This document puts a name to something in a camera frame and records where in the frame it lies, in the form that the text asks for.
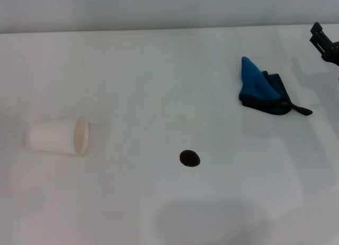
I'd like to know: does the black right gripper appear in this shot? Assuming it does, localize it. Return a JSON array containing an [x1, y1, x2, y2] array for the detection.
[[309, 22, 339, 66]]

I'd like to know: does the blue rag with dark edge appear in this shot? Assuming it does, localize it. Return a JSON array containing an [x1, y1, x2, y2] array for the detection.
[[238, 56, 314, 117]]

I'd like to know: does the white paper cup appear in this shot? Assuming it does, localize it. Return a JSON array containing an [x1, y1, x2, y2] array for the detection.
[[29, 116, 92, 159]]

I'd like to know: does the black water stain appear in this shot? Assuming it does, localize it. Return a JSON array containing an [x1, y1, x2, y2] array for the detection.
[[179, 149, 201, 168]]

